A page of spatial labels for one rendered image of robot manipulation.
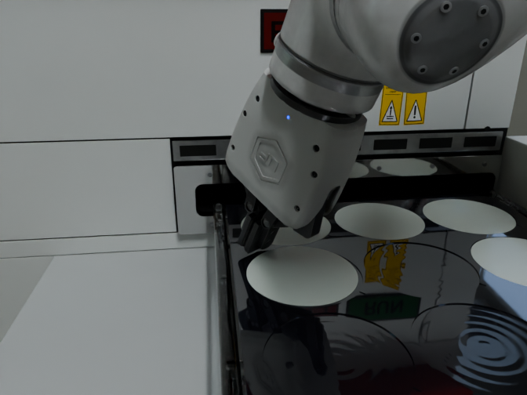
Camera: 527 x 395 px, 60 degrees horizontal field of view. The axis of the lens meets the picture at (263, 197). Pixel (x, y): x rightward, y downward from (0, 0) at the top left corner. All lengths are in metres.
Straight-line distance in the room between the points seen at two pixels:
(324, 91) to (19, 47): 0.39
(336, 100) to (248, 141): 0.09
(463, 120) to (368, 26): 0.45
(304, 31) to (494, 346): 0.25
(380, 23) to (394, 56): 0.02
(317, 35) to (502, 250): 0.31
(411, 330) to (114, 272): 0.37
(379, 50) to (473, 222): 0.37
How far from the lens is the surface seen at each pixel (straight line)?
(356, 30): 0.24
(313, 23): 0.30
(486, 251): 0.51
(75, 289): 0.59
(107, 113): 0.59
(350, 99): 0.32
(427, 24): 0.23
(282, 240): 0.48
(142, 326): 0.50
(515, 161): 0.69
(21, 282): 0.71
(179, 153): 0.58
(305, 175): 0.34
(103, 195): 0.62
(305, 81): 0.31
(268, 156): 0.37
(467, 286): 0.44
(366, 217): 0.54
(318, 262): 0.44
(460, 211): 0.59
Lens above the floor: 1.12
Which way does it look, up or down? 22 degrees down
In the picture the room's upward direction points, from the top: straight up
